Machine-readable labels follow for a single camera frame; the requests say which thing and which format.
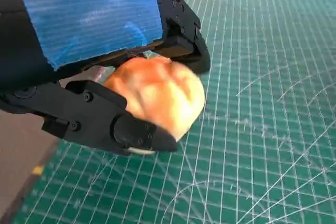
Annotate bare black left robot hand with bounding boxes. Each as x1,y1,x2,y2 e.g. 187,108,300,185
0,0,212,156

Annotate round toy bread bun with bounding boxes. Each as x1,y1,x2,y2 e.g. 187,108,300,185
102,55,206,156

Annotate green cutting mat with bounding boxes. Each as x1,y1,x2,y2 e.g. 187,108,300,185
19,0,336,224

